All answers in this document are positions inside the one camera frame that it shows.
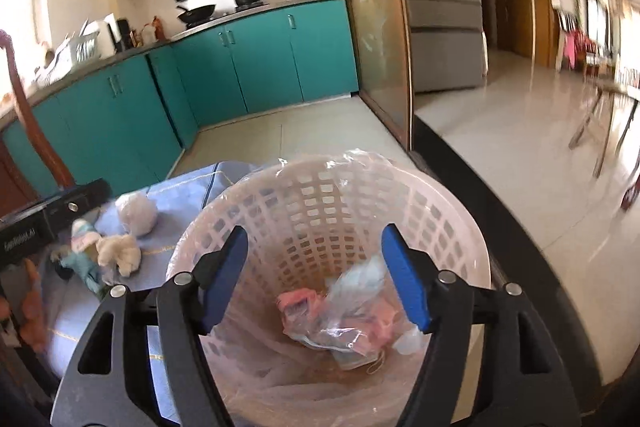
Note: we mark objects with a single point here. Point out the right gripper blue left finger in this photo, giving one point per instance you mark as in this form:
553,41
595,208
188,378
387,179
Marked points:
220,272

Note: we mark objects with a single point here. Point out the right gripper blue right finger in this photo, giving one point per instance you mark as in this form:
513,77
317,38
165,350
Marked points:
409,286

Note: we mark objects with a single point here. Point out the pink plastic wrapper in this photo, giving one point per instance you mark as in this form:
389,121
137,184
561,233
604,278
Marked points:
343,326

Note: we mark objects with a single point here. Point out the clear printed snack bag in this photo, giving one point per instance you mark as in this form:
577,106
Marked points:
360,283

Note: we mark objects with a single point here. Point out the white tissue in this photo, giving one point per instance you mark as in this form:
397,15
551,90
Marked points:
136,213

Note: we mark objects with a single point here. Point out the cream tissue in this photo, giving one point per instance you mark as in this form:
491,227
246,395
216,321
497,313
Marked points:
120,251

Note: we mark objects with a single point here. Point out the teal lower kitchen cabinets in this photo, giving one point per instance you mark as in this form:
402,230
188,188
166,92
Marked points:
128,120

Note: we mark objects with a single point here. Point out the person's hand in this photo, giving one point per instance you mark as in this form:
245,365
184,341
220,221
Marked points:
33,331

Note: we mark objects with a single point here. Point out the dark wooden chair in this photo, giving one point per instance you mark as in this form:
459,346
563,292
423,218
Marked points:
34,133

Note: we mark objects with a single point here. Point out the blue seat cushion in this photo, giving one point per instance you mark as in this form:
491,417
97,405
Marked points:
69,305

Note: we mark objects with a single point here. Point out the white dish rack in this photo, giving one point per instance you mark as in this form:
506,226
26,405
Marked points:
75,52

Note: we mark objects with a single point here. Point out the brown sauce bottle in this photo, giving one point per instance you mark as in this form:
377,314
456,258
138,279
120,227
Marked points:
158,29

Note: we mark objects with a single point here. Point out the black wok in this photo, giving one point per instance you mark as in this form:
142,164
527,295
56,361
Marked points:
197,16

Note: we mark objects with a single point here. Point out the wooden stool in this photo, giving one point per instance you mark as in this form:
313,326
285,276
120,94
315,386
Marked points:
600,115

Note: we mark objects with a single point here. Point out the glass sliding door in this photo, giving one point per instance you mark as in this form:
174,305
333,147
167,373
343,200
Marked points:
380,30

